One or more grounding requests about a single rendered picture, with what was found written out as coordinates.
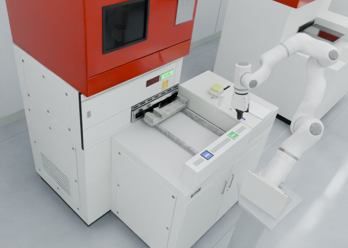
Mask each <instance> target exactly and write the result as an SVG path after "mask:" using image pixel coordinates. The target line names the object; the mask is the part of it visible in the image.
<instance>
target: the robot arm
mask: <svg viewBox="0 0 348 248"><path fill-rule="evenodd" d="M296 52H300V53H303V54H306V55H309V58H308V60H307V65H306V70H307V85H306V89H305V92H304V96H303V99H302V101H301V103H300V105H299V107H298V109H297V111H296V113H295V115H294V117H293V119H292V122H291V126H290V129H291V132H292V135H291V136H290V137H288V138H287V139H286V140H285V141H283V143H282V144H281V145H280V147H279V148H278V150H277V151H276V153H275V154H274V156H273V158H272V159H271V160H270V162H269V163H268V165H267V166H266V168H265V169H264V171H263V172H262V174H261V175H258V174H257V173H254V174H255V175H257V176H258V177H260V178H261V179H263V180H264V181H266V182H267V183H269V184H270V185H272V186H273V187H275V188H276V189H278V190H279V191H281V192H282V193H285V192H284V191H282V190H281V189H280V188H282V189H283V188H285V184H283V183H284V181H285V180H286V178H287V177H288V175H289V174H290V172H291V171H292V169H293V168H294V167H295V165H296V164H297V162H298V161H299V159H300V158H301V156H302V154H303V153H304V152H305V151H307V150H308V149H309V148H311V147H312V146H313V145H315V144H316V143H317V142H318V141H319V139H320V138H321V136H322V134H323V131H324V125H323V123H322V122H321V121H320V120H319V119H317V118H315V117H314V116H315V114H316V112H317V110H318V108H319V107H320V105H321V103H322V100H323V97H324V94H325V90H326V80H325V75H324V71H325V68H326V67H328V66H331V65H333V64H335V63H336V62H337V61H338V60H339V57H340V53H339V51H338V49H337V48H336V47H334V46H333V45H331V44H329V43H327V42H324V41H320V40H317V39H315V38H313V37H311V36H309V35H307V34H305V33H296V34H294V35H292V36H291V37H289V38H287V39H286V40H284V41H282V42H281V43H279V44H278V45H276V46H274V47H273V48H271V49H270V50H268V51H267V52H265V53H264V54H262V55H261V56H260V58H259V63H260V65H261V68H260V69H259V70H258V71H256V72H255V73H253V74H252V73H251V64H250V63H248V62H237V63H236V64H235V81H234V86H233V88H234V91H233V94H232V97H231V106H232V107H233V108H234V109H235V110H236V112H237V119H238V120H240V119H242V118H243V113H244V112H249V108H250V93H249V90H250V89H254V88H256V87H257V86H259V85H261V84H262V83H264V82H265V81H266V80H267V79H268V78H269V76H270V73H271V69H272V67H273V66H275V65H276V64H278V63H280V62H282V61H283V60H285V59H286V58H288V57H290V56H291V55H293V54H294V53H296Z"/></svg>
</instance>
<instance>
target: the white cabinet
mask: <svg viewBox="0 0 348 248"><path fill-rule="evenodd" d="M271 128H272V125H271V126H270V127H268V128H267V129H266V130H265V131H264V132H262V133H261V134H260V135H259V136H258V137H256V138H255V139H254V140H253V141H252V142H250V143H249V144H248V145H247V147H245V148H244V149H243V150H242V151H241V152H239V153H238V154H237V155H236V156H235V157H233V158H232V159H231V160H230V161H229V162H227V163H226V164H225V165H224V166H223V167H221V168H220V169H219V170H218V171H217V172H215V173H214V174H213V175H212V176H211V177H209V178H208V179H207V180H206V181H205V182H204V183H202V184H201V185H200V186H199V187H198V188H196V189H195V190H194V191H192V192H191V193H190V194H189V195H188V196H185V195H184V194H182V193H181V192H180V191H179V190H177V189H176V188H175V187H174V186H172V185H171V184H170V183H169V182H167V181H166V180H165V179H163V178H162V177H161V176H160V175H159V174H157V173H156V172H155V171H153V170H152V169H151V168H150V167H148V166H147V165H146V164H145V163H143V162H142V161H141V160H140V159H138V158H137V157H136V156H135V155H133V154H132V153H131V152H130V151H128V150H127V149H126V148H125V147H123V146H122V145H120V144H119V143H118V142H117V141H115V140H114V139H113V138H111V211H112V212H113V213H114V214H115V215H116V216H117V217H118V218H119V219H120V220H121V221H122V222H123V223H124V224H125V225H126V226H127V227H128V228H129V229H130V230H131V231H133V232H134V233H135V234H136V235H137V236H138V237H139V238H140V239H141V240H142V241H143V242H144V243H145V244H146V245H147V246H148V247H149V248H190V247H191V246H192V245H193V244H194V243H195V242H196V241H197V240H198V239H199V238H200V237H201V236H202V235H203V234H204V233H206V232H207V231H208V230H209V229H210V228H211V227H212V226H213V225H214V224H215V223H216V222H217V221H218V220H219V219H220V218H221V217H222V216H223V215H224V214H225V213H226V212H227V211H228V210H229V209H230V208H231V207H232V206H233V205H234V204H235V203H236V202H237V201H238V188H237V184H238V182H239V181H240V180H242V179H243V178H244V177H245V176H246V173H247V170H249V171H251V172H253V173H254V172H255V169H256V167H257V164H258V161H259V159H260V156H261V154H262V151H263V149H264V146H265V144H266V141H267V138H268V136H269V133H270V131H271Z"/></svg>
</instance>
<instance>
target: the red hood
mask: <svg viewBox="0 0 348 248"><path fill-rule="evenodd" d="M5 2H6V7H7V13H8V19H9V24H10V30H11V35H12V41H13V43H14V44H16V45H17V46H18V47H20V48H21V49H22V50H24V51H25V52H26V53H28V54H29V55H30V56H32V57H33V58H34V59H36V60H37V61H38V62H40V63H41V64H43V65H44V66H46V67H47V68H48V69H49V70H51V71H52V72H53V73H55V74H56V75H57V76H59V77H60V78H61V79H63V80H64V81H65V82H67V83H68V84H70V85H71V86H72V87H74V88H75V89H76V90H77V91H79V92H80V93H81V94H83V95H84V96H85V97H87V98H88V97H90V96H93V95H95V94H97V93H100V92H102V91H104V90H107V89H109V88H111V87H114V86H116V85H118V84H121V83H123V82H125V81H128V80H130V79H132V78H135V77H137V76H139V75H142V74H144V73H147V72H149V71H151V70H154V69H156V68H158V67H161V66H163V65H165V64H168V63H170V62H172V61H175V60H177V59H179V58H182V57H184V56H186V55H189V51H190V45H191V39H192V33H193V26H194V20H195V14H196V8H197V2H198V0H5Z"/></svg>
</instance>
